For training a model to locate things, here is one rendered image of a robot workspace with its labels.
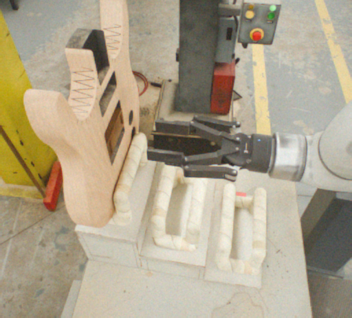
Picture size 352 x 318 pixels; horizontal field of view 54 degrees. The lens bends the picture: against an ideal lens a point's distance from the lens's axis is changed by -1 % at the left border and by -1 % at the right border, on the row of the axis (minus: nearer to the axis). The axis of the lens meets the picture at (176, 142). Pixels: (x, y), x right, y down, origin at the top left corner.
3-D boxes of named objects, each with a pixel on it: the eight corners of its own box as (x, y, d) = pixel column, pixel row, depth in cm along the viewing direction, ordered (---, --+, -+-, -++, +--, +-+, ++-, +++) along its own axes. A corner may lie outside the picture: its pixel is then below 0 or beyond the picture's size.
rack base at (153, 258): (161, 184, 107) (160, 166, 100) (214, 191, 106) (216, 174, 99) (141, 270, 90) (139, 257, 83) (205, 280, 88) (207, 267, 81)
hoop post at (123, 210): (120, 211, 82) (115, 189, 75) (133, 213, 81) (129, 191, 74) (117, 223, 80) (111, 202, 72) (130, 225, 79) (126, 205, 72)
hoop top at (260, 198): (253, 190, 95) (255, 184, 93) (265, 192, 95) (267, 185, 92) (250, 260, 82) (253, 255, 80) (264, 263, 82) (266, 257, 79)
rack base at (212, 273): (212, 191, 105) (212, 189, 104) (262, 198, 104) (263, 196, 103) (203, 281, 88) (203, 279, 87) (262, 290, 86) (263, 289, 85)
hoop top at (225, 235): (223, 186, 96) (224, 180, 94) (235, 188, 96) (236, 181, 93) (216, 255, 83) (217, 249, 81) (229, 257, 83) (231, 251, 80)
